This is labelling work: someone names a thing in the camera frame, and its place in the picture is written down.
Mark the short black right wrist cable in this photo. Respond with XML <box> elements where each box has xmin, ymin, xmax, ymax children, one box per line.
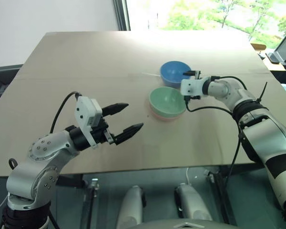
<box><xmin>210</xmin><ymin>75</ymin><xmax>248</xmax><ymax>91</ymax></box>

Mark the dark window frame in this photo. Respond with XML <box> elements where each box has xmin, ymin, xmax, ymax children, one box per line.
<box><xmin>112</xmin><ymin>0</ymin><xmax>131</xmax><ymax>31</ymax></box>

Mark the blue bowl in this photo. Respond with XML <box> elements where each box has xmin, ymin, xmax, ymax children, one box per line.
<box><xmin>159</xmin><ymin>61</ymin><xmax>194</xmax><ymax>87</ymax></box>

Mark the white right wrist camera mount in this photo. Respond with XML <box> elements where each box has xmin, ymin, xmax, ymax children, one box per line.
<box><xmin>181</xmin><ymin>77</ymin><xmax>204</xmax><ymax>97</ymax></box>

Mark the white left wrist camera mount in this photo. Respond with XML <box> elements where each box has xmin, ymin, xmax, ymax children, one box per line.
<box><xmin>75</xmin><ymin>95</ymin><xmax>103</xmax><ymax>149</ymax></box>

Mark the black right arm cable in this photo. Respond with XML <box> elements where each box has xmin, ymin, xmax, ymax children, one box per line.
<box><xmin>184</xmin><ymin>97</ymin><xmax>242</xmax><ymax>225</ymax></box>

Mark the black phone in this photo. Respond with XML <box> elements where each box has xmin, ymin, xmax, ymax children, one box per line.
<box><xmin>265</xmin><ymin>52</ymin><xmax>280</xmax><ymax>64</ymax></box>

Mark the wooden side desk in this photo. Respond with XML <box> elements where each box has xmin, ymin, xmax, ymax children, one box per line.
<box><xmin>254</xmin><ymin>48</ymin><xmax>286</xmax><ymax>72</ymax></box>

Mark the green bowl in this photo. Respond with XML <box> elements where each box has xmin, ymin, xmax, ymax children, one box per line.
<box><xmin>149</xmin><ymin>86</ymin><xmax>185</xmax><ymax>119</ymax></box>

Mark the black zip tie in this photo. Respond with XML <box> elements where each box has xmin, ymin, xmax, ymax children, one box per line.
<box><xmin>255</xmin><ymin>82</ymin><xmax>269</xmax><ymax>111</ymax></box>

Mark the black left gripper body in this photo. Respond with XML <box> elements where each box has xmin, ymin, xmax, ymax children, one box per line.
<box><xmin>90</xmin><ymin>116</ymin><xmax>117</xmax><ymax>146</ymax></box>

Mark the silver left robot leg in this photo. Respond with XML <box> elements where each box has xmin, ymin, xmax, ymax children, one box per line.
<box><xmin>115</xmin><ymin>185</ymin><xmax>147</xmax><ymax>229</ymax></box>

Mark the silver robot leg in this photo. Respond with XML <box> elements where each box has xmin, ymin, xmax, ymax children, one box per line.
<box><xmin>173</xmin><ymin>182</ymin><xmax>213</xmax><ymax>221</ymax></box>
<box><xmin>115</xmin><ymin>185</ymin><xmax>147</xmax><ymax>229</ymax></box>

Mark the black table frame leg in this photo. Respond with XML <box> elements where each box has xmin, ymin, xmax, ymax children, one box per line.
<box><xmin>56</xmin><ymin>173</ymin><xmax>99</xmax><ymax>229</ymax></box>
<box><xmin>204</xmin><ymin>167</ymin><xmax>238</xmax><ymax>225</ymax></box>

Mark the pink bowl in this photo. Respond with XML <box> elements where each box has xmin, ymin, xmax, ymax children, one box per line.
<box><xmin>148</xmin><ymin>99</ymin><xmax>184</xmax><ymax>123</ymax></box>

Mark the silver right robot leg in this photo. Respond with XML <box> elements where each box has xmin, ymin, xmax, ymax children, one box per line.
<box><xmin>173</xmin><ymin>182</ymin><xmax>213</xmax><ymax>221</ymax></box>

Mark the dark robot torso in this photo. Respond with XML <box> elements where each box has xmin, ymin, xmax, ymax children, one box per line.
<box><xmin>136</xmin><ymin>216</ymin><xmax>238</xmax><ymax>229</ymax></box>

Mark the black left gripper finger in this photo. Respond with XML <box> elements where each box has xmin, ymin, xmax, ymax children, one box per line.
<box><xmin>114</xmin><ymin>123</ymin><xmax>144</xmax><ymax>146</ymax></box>
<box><xmin>101</xmin><ymin>103</ymin><xmax>130</xmax><ymax>118</ymax></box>

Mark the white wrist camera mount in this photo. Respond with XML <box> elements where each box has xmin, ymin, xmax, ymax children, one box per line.
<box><xmin>181</xmin><ymin>77</ymin><xmax>204</xmax><ymax>97</ymax></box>
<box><xmin>75</xmin><ymin>95</ymin><xmax>103</xmax><ymax>149</ymax></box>

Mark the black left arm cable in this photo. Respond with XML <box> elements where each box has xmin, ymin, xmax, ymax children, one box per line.
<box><xmin>49</xmin><ymin>91</ymin><xmax>82</xmax><ymax>134</ymax></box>

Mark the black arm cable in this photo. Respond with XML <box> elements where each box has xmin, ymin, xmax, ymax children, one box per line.
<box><xmin>49</xmin><ymin>91</ymin><xmax>82</xmax><ymax>134</ymax></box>
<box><xmin>184</xmin><ymin>97</ymin><xmax>242</xmax><ymax>225</ymax></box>

